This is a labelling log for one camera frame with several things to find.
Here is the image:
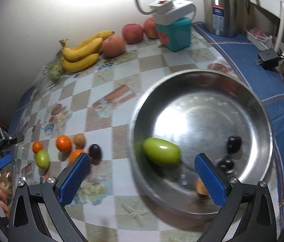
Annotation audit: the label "dark plum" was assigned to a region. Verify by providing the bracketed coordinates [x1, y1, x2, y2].
[217, 156, 234, 174]
[227, 136, 242, 154]

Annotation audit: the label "green mango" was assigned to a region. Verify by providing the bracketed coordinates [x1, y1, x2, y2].
[143, 137, 181, 167]
[35, 149, 50, 170]

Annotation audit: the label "person's left hand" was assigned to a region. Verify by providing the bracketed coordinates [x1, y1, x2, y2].
[0, 173, 10, 219]

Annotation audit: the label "orange near dark plum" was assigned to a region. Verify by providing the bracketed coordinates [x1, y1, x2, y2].
[68, 149, 85, 165]

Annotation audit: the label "middle orange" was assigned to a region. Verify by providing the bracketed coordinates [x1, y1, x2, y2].
[56, 135, 73, 153]

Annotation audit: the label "green mango on table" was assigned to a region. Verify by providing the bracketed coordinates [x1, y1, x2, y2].
[35, 149, 50, 170]

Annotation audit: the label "brown round longan fruit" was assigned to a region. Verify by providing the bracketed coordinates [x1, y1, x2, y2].
[73, 133, 86, 149]

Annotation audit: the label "small orange far left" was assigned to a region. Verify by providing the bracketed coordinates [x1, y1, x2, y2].
[32, 141, 44, 154]

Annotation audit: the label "printed checkered table mat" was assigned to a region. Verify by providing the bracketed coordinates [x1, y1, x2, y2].
[8, 27, 282, 242]

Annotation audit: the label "stainless steel bowl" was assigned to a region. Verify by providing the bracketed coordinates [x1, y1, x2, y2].
[127, 69, 273, 219]

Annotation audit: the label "clear box of green fruit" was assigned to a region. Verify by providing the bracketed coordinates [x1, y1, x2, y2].
[41, 61, 65, 82]

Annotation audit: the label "blue checked tablecloth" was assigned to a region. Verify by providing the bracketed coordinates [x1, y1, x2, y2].
[15, 25, 284, 228]

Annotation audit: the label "yellow banana bunch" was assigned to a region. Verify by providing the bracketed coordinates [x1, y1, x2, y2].
[60, 31, 114, 73]

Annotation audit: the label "black power adapter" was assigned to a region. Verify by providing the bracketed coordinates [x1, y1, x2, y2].
[256, 49, 280, 70]

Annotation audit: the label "red peach nearest bananas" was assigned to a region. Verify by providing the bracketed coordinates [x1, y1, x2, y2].
[101, 34, 126, 57]

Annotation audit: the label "teal plastic box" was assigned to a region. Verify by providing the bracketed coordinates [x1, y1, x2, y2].
[156, 18, 192, 51]

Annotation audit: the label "middle red peach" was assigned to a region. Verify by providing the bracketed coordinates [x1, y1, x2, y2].
[122, 24, 144, 44]

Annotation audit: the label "red peach near box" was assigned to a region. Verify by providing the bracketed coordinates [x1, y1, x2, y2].
[144, 17, 158, 39]

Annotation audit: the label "white power strip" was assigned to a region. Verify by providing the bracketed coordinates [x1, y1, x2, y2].
[149, 0, 196, 26]

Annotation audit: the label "stainless steel thermos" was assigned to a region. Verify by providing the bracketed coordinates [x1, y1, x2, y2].
[203, 0, 250, 38]

